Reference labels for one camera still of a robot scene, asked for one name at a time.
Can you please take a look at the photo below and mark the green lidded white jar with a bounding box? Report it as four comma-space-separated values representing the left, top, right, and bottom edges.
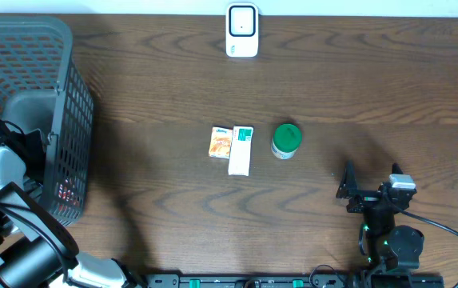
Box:
271, 123, 302, 160

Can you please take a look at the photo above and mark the white green carton box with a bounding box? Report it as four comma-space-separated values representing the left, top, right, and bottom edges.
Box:
228, 126, 253, 176

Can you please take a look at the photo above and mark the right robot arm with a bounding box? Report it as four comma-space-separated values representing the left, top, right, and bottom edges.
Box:
336, 162, 424, 287

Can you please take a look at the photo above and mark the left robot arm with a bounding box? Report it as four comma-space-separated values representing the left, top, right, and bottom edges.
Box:
0, 120, 147, 287

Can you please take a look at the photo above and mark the white barcode scanner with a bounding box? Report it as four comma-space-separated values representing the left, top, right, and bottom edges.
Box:
225, 3, 259, 58

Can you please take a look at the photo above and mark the orange tissue pack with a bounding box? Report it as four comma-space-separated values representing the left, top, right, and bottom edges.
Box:
208, 126, 233, 159

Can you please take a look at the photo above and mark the dark grey mesh basket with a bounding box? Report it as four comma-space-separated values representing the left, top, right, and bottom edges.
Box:
0, 17, 94, 226

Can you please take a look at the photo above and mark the black camera cable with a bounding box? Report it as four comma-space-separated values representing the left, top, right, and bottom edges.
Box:
392, 199, 458, 288

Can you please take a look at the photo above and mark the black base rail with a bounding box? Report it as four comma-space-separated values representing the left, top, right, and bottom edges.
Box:
145, 273, 445, 288

